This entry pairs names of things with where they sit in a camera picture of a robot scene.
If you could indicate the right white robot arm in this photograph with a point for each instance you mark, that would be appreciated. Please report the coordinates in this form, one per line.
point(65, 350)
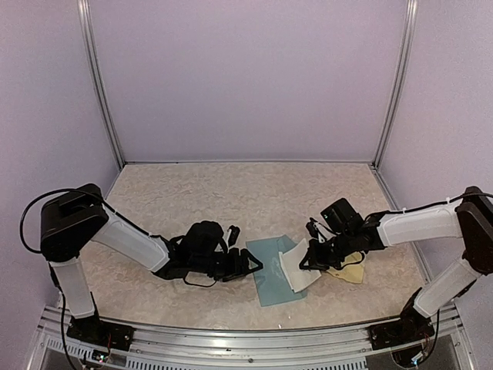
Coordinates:
point(467, 217)

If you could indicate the lined letter paper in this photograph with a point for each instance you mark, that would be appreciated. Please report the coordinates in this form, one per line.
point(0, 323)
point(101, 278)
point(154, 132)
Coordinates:
point(290, 263)

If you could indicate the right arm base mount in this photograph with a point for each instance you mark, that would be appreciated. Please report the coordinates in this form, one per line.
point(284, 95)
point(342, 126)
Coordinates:
point(410, 327)

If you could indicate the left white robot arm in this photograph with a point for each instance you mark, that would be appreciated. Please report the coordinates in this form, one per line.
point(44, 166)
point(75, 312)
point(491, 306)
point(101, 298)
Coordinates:
point(60, 223)

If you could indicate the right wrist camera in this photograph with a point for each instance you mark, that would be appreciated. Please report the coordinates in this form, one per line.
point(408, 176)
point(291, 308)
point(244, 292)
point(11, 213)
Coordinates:
point(313, 229)

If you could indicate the right aluminium corner post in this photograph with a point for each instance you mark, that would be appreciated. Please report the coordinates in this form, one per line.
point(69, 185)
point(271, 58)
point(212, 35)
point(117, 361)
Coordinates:
point(398, 83)

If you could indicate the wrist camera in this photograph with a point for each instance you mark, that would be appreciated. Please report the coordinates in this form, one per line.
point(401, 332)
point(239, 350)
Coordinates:
point(233, 234)
point(313, 229)

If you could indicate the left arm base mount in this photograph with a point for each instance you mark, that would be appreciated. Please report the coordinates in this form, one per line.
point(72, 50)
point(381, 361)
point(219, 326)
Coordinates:
point(95, 331)

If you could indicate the blue envelope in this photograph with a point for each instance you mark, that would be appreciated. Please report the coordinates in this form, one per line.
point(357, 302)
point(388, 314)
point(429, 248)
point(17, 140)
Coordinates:
point(272, 285)

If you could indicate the aluminium front rail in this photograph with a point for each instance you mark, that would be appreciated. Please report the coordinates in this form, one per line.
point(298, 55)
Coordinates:
point(333, 347)

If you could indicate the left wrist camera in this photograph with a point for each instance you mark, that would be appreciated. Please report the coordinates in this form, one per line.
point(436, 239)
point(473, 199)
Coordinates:
point(233, 234)

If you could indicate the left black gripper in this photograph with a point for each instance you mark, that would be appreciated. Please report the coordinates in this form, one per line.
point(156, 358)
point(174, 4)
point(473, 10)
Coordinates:
point(236, 268)

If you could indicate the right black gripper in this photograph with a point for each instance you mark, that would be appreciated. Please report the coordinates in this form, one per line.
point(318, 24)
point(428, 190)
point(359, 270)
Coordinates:
point(316, 260)

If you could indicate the yellow paper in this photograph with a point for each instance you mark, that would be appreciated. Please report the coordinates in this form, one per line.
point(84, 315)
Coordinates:
point(352, 269)

